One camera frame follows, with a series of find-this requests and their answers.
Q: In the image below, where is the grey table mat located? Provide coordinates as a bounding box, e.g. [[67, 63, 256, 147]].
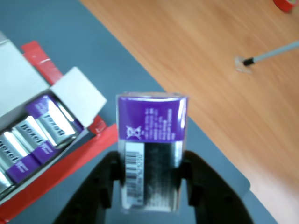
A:
[[240, 184, 280, 224], [0, 0, 251, 224]]

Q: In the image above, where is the clear adhesive tape piece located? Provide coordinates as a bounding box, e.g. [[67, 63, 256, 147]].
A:
[[235, 55, 254, 74]]

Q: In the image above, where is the white cardboard battery box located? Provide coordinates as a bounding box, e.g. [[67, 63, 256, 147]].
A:
[[0, 31, 108, 202]]

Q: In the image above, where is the light grey cable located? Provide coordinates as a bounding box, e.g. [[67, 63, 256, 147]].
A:
[[242, 40, 299, 67]]

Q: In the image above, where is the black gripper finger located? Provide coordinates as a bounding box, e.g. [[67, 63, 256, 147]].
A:
[[181, 150, 255, 224], [52, 151, 121, 224]]

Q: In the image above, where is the purple silver Bexel battery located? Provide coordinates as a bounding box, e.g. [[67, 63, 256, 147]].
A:
[[0, 169, 16, 197], [11, 115, 62, 165], [116, 91, 189, 214], [0, 131, 40, 184], [25, 94, 84, 149]]

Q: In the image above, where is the red tape roll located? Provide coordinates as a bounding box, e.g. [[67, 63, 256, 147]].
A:
[[273, 0, 299, 12]]

